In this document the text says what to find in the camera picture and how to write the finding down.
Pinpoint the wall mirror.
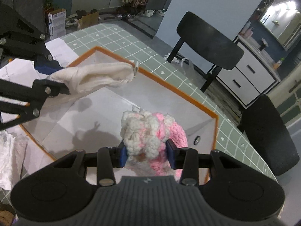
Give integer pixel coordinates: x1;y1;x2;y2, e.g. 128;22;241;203
259;0;300;51

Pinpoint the black chair right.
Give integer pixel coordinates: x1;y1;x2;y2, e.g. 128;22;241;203
237;95;299;176

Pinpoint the green grid tablecloth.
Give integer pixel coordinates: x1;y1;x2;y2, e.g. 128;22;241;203
0;22;278;208

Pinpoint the orange cardboard box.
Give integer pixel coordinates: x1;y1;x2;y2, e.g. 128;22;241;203
22;47;218;179

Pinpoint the black chair left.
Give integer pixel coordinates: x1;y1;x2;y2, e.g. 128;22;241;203
167;11;244;92

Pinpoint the white drawer cabinet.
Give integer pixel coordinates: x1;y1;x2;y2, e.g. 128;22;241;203
217;35;281;109

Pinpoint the cream fleece sock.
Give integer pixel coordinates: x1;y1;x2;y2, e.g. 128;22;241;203
48;62;139;94

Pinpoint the white tissue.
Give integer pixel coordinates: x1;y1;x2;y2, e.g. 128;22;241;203
0;131;28;190

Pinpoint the black chair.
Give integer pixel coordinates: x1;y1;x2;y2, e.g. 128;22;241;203
167;11;244;92
237;95;299;176

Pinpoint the yellow green bottle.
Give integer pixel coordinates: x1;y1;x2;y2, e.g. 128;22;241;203
273;58;285;70

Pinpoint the white printed paper sheet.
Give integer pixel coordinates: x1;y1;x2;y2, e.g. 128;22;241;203
0;38;80;137

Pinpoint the pink white crochet piece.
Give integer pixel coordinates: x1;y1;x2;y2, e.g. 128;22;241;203
120;110;188;180

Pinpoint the white blue carton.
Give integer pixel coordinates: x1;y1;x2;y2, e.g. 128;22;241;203
48;9;66;40

